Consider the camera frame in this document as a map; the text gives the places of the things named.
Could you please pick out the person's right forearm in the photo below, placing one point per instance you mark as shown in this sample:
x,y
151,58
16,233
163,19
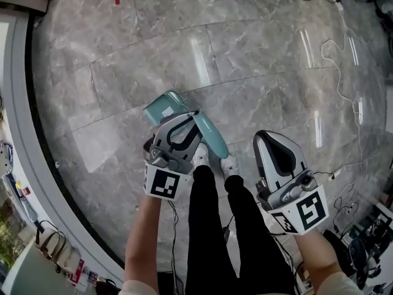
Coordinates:
x,y
316,254

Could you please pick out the red and white booklets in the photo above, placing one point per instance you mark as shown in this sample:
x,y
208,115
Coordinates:
x,y
81,272

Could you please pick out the white power strip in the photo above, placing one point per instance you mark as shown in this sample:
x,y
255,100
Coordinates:
x,y
336,174
336,0

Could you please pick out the person's left hand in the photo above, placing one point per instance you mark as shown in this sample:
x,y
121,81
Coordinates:
x,y
147,149

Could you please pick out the small black adapter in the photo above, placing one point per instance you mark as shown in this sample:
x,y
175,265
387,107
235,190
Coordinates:
x,y
226,233

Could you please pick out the black floor fan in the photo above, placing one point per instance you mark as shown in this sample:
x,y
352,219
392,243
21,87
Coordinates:
x,y
362,261

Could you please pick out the person's white shoe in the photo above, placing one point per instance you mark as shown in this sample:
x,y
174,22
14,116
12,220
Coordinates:
x,y
201,154
229,164

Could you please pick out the person's left forearm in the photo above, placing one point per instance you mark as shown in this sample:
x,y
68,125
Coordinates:
x,y
142,235

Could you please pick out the person's white left shoe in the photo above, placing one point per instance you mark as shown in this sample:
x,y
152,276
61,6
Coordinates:
x,y
201,154

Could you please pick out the person's white right shoe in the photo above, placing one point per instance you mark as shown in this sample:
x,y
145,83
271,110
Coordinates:
x,y
229,164

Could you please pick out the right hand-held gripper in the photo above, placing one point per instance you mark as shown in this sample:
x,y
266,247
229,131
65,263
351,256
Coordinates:
x,y
307,207

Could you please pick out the person's black trousers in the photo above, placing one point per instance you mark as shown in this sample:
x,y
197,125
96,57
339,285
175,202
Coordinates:
x,y
208,226

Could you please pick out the black bag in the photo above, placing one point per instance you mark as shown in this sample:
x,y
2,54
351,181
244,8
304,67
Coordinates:
x,y
107,287

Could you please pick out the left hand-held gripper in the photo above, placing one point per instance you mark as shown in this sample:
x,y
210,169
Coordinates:
x,y
164,184

